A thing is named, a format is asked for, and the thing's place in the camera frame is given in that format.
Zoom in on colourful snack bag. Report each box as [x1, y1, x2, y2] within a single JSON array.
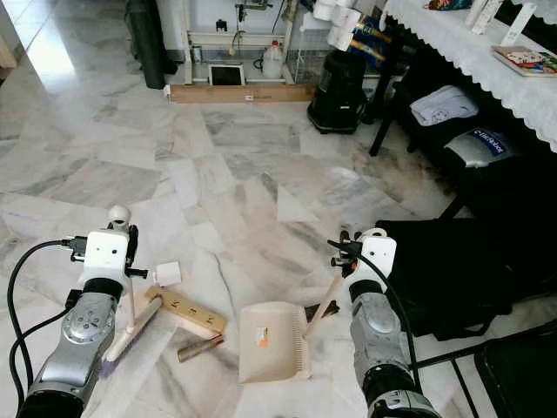
[[426, 0, 475, 11]]

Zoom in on black vacuum cleaner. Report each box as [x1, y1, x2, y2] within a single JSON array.
[[306, 48, 369, 135]]

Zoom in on tall black cylinder bag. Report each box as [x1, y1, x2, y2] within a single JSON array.
[[124, 0, 168, 91]]

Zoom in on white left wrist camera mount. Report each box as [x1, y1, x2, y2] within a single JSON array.
[[84, 228, 131, 281]]

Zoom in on small white cup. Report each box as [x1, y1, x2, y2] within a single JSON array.
[[153, 260, 183, 287]]

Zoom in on white paper roll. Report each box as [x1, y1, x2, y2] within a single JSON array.
[[328, 24, 362, 51], [313, 0, 358, 23]]

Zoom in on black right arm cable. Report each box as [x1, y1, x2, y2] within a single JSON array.
[[362, 251, 422, 386]]

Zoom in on black chair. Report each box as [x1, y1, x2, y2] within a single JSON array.
[[367, 39, 557, 219]]

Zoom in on black seat with frame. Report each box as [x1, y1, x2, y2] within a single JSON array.
[[413, 327, 557, 418]]

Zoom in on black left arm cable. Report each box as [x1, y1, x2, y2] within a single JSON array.
[[10, 292, 81, 388], [7, 239, 88, 410]]

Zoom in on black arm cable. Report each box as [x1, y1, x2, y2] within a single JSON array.
[[10, 292, 81, 388], [7, 239, 88, 410], [362, 251, 422, 386]]

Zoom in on large black bag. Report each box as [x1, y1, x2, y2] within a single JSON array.
[[374, 218, 557, 340]]

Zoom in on white metal rack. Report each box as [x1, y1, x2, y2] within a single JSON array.
[[185, 0, 301, 85]]

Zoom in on small dark brown scrap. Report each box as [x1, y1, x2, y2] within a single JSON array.
[[305, 302, 340, 321]]

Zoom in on grey bag with blue label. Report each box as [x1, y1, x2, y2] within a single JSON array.
[[444, 126, 514, 168]]

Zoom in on table with white tablecloth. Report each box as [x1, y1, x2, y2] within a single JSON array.
[[383, 0, 557, 153]]

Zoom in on colourful book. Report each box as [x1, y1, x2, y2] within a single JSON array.
[[492, 45, 557, 78]]

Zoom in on beige plastic dustpan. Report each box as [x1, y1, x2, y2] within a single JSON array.
[[238, 272, 345, 384]]

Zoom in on white carton box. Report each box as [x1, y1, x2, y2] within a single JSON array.
[[470, 0, 501, 36], [500, 3, 538, 46]]

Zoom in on lettered wooden block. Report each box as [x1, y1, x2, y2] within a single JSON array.
[[144, 285, 227, 336]]

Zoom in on clear plastic jug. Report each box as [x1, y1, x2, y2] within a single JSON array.
[[261, 40, 285, 81]]

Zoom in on blue and yellow package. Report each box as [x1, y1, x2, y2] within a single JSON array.
[[352, 13, 394, 62]]

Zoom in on folded white towel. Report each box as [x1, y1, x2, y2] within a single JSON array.
[[409, 84, 480, 127]]

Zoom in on white framed tablet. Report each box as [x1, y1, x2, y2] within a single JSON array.
[[208, 64, 246, 87]]

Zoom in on long brown cardboard box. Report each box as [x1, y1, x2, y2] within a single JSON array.
[[168, 83, 317, 105]]

